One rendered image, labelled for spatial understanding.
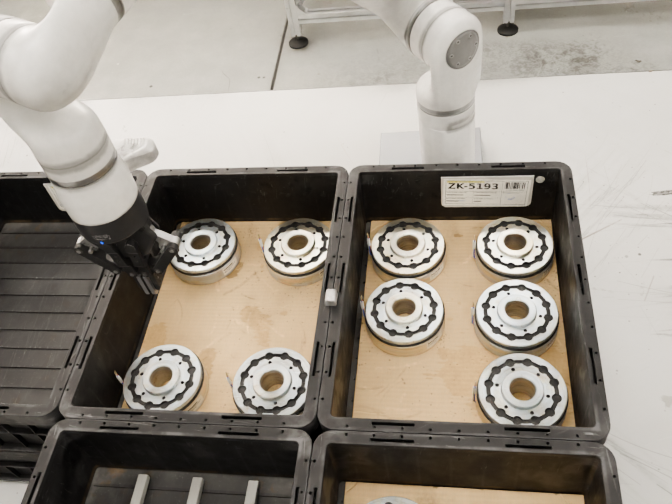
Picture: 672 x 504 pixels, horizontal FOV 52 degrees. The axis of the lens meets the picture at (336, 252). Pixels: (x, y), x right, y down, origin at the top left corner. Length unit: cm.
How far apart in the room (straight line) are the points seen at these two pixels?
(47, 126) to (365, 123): 83
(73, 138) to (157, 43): 252
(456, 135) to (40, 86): 69
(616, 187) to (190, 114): 86
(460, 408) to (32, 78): 58
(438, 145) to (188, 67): 195
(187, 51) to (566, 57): 151
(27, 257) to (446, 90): 70
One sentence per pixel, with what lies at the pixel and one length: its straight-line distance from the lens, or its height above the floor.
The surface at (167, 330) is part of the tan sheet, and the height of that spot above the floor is 83.
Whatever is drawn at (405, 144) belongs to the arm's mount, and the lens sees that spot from 131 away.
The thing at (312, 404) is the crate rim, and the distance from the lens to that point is 77.
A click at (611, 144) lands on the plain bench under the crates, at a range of 137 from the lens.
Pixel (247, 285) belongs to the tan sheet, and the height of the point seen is 83.
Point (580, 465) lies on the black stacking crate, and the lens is 77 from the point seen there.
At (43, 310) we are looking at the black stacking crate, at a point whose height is 83.
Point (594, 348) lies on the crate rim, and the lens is 81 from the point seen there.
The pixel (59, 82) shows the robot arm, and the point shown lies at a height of 129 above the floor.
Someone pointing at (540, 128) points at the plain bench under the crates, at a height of 70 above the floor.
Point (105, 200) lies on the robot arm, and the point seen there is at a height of 114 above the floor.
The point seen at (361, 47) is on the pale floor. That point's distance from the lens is 287.
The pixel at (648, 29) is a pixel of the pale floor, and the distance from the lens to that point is 296.
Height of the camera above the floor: 160
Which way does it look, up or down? 50 degrees down
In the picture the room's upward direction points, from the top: 11 degrees counter-clockwise
